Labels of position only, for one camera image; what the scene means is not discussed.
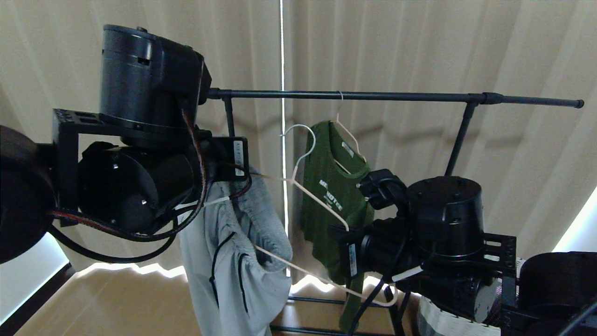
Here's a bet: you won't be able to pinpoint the pink clothes hanger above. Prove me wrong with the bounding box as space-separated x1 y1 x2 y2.
332 91 367 175
254 124 398 308

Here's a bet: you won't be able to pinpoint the pale grey shorts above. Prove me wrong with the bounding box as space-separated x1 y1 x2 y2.
179 168 293 336

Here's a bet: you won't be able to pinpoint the white laundry basket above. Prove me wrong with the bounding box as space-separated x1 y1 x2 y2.
417 259 525 336

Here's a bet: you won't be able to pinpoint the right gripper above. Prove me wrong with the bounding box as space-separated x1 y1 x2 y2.
343 219 420 279

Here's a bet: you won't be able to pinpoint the green shirt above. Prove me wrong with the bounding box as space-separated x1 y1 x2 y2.
300 120 376 332

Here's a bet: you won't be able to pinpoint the black clothes rack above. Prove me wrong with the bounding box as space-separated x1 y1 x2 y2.
208 88 585 336

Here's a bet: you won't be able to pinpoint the beige curtain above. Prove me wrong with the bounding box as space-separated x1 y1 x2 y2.
0 0 597 285

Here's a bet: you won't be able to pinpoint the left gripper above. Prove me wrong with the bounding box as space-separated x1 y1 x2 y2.
205 135 249 183

